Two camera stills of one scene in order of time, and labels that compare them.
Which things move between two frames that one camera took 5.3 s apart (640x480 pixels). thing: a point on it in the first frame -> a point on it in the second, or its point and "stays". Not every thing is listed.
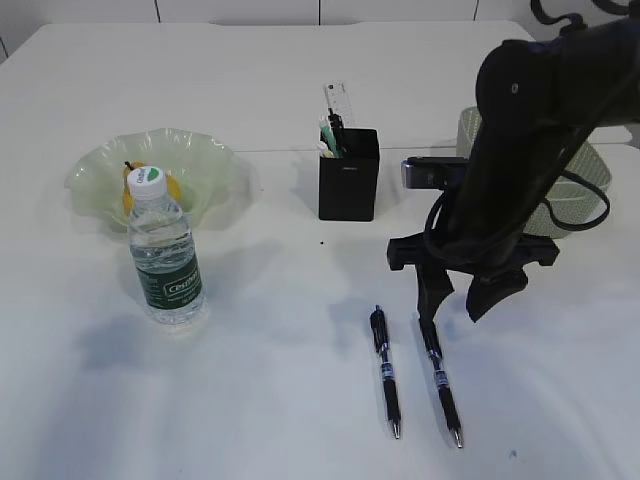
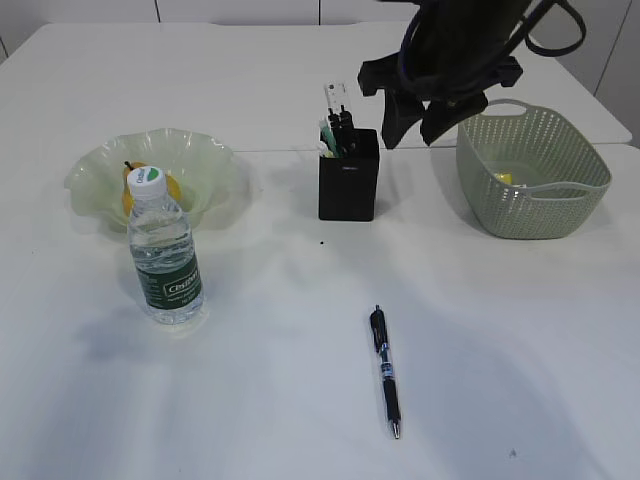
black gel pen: x=336 y=122 stays
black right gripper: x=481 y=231 -> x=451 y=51
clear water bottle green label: x=164 y=261 stays
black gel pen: x=437 y=360 -> x=345 y=129
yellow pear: x=174 y=187 stays
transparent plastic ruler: x=337 y=101 stays
